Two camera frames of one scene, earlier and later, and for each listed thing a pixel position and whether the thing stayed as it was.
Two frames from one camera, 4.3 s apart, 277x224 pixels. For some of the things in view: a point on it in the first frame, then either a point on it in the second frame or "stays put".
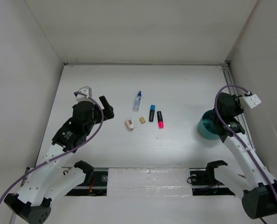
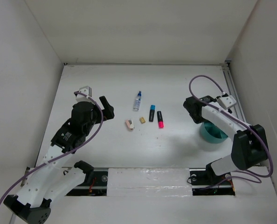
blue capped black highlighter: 152,113 stays put
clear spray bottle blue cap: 137,101 stays put
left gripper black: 107,111 stays put
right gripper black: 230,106 to 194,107
